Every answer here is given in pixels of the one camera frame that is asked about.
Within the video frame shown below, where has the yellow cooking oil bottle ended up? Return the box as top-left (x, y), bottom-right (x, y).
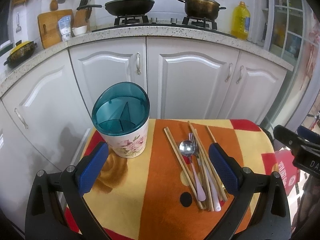
top-left (231, 1), bottom-right (251, 40)

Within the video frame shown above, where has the speckled stone countertop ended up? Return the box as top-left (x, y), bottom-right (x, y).
top-left (1, 24), bottom-right (293, 96)

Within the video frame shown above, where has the white cabinet door far left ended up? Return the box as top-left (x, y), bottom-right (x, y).
top-left (0, 48), bottom-right (94, 233)

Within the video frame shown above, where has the white cabinet door far right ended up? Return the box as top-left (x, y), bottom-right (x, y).
top-left (217, 51), bottom-right (287, 125)

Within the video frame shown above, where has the black gas stove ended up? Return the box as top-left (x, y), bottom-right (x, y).
top-left (92, 15), bottom-right (236, 38)

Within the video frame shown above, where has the steel spoon pink handle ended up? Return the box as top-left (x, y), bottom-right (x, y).
top-left (179, 140), bottom-right (206, 202)

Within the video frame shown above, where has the wooden cutting board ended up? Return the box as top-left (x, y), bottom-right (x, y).
top-left (37, 9), bottom-right (73, 49)

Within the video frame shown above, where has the red package on floor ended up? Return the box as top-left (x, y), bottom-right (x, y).
top-left (275, 148), bottom-right (300, 196)

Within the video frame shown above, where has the floral utensil holder teal lid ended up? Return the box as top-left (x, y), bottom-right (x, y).
top-left (91, 82), bottom-right (150, 159)

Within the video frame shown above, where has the white cabinet door centre right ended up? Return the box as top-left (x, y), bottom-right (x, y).
top-left (146, 37), bottom-right (239, 119)

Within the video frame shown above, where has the steel fork white handle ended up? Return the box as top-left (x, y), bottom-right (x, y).
top-left (189, 132), bottom-right (221, 212)

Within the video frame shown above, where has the black wok with lid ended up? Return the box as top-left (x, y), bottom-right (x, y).
top-left (76, 0), bottom-right (155, 17)

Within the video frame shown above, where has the hanging wooden spatula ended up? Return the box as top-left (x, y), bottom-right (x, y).
top-left (49, 0), bottom-right (58, 11)

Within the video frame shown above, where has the glass door white frame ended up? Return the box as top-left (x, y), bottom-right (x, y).
top-left (261, 0), bottom-right (319, 132)

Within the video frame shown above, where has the bronze stock pot with lid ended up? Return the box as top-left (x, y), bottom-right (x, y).
top-left (178, 0), bottom-right (226, 21)

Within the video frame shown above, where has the orange yellow patterned table mat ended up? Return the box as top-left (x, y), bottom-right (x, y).
top-left (63, 119), bottom-right (279, 240)

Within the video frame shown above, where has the white seasoning bag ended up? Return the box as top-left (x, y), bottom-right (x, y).
top-left (58, 15), bottom-right (72, 41)

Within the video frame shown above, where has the white small bowl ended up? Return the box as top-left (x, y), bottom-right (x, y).
top-left (72, 25), bottom-right (87, 36)

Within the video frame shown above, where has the yellow black casserole pot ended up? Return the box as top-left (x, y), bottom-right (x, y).
top-left (3, 40), bottom-right (37, 68)

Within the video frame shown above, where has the wooden chopstick long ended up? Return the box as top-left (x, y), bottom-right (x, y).
top-left (188, 121), bottom-right (228, 202)

